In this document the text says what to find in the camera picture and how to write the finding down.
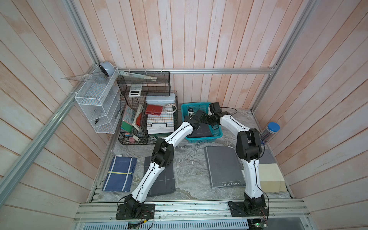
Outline dark grid pillowcase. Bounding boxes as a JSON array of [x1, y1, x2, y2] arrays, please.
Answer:
[[147, 164, 176, 197], [187, 124, 213, 139]]

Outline beige grey pillowcase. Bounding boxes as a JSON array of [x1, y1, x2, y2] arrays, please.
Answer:
[[259, 149, 287, 193]]

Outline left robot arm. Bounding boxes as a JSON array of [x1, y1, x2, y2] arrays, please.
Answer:
[[124, 110, 208, 217]]

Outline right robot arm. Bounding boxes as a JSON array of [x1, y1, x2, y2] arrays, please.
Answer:
[[208, 102, 266, 216]]

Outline teal plastic basket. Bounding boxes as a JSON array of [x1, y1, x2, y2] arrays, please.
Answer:
[[181, 102, 223, 143]]

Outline navy striped folded pillowcase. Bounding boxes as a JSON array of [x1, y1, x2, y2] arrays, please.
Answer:
[[102, 155, 137, 192]]

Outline checkered notebook stack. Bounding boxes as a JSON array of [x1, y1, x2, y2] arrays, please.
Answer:
[[147, 104, 177, 134]]

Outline red wallet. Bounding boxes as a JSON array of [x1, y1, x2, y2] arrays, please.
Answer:
[[145, 104, 163, 116]]

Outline white pencil case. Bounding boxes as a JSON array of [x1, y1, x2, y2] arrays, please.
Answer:
[[146, 93, 175, 104]]

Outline blue lid pencil tube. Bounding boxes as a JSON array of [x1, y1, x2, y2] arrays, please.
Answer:
[[261, 122, 280, 143]]

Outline white calculator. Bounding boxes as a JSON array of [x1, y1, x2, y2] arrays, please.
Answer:
[[128, 83, 142, 97]]

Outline green book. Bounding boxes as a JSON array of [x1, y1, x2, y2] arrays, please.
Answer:
[[121, 105, 136, 132]]

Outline white round alarm clock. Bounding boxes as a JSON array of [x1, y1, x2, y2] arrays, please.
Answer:
[[99, 61, 115, 77]]

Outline clear triangle ruler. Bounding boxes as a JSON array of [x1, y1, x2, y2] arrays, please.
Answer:
[[62, 73, 101, 83]]

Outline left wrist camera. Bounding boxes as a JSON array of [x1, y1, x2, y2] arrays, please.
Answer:
[[187, 108, 195, 117]]

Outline black wire top basket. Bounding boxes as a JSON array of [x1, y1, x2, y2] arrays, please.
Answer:
[[116, 70, 171, 97]]

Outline black wire organizer rack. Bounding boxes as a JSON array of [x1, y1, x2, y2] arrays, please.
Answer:
[[118, 91, 178, 145]]

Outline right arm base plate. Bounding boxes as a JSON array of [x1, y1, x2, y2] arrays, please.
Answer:
[[228, 201, 269, 217]]

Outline white wire shelf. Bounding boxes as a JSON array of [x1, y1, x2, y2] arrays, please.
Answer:
[[75, 67, 121, 134]]

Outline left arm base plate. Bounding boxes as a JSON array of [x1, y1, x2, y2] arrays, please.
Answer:
[[116, 204, 155, 220]]

